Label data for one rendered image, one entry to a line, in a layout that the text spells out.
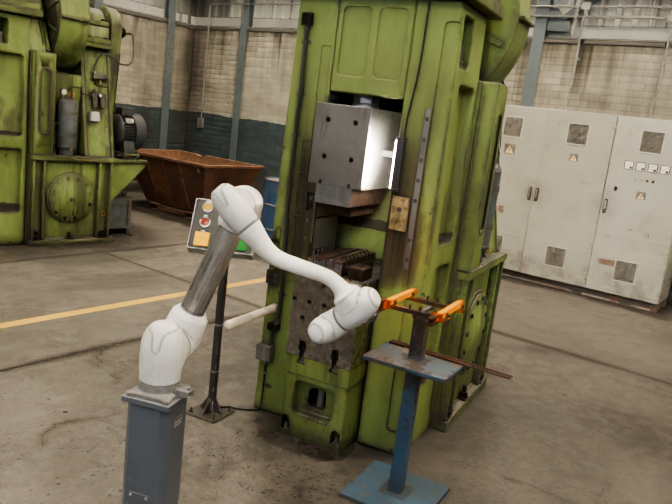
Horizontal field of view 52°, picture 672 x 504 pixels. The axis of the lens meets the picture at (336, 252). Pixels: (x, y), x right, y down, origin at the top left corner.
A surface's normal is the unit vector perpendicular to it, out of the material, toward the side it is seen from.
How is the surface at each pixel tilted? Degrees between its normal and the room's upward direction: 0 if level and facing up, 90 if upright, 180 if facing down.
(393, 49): 90
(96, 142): 79
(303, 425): 90
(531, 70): 90
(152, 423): 90
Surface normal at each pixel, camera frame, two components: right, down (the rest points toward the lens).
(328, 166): -0.44, 0.12
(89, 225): 0.72, 0.22
